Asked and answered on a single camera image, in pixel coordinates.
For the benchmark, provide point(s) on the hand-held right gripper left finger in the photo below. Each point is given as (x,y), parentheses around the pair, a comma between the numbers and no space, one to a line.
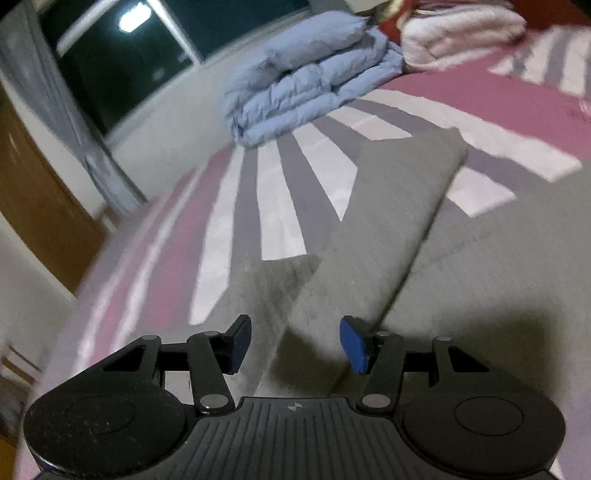
(240,344)

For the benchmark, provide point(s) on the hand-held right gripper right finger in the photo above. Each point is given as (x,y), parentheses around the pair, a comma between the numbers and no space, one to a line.
(353,344)

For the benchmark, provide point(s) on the grey pants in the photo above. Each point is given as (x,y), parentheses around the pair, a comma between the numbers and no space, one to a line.
(392,221)

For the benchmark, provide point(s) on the pink grey striped bed sheet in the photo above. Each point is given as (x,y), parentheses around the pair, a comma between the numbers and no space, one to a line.
(277,203)

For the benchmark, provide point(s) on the wooden chair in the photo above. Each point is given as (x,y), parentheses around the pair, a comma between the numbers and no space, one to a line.
(111,220)

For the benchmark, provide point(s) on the wooden rack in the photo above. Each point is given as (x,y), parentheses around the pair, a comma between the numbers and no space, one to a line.
(16,364)

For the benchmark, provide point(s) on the brown wooden door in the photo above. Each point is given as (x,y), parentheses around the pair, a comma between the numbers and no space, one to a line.
(37,198)

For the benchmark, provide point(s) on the folded light blue duvet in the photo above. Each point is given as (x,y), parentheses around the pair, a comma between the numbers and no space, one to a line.
(304,78)

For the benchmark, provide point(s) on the grey curtain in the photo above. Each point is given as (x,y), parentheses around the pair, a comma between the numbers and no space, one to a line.
(60,110)

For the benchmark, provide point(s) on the dark window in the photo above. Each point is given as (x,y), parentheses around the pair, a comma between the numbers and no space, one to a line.
(115,60)

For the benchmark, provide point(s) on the folded white pink blanket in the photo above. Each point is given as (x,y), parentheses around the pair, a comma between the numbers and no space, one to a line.
(457,32)

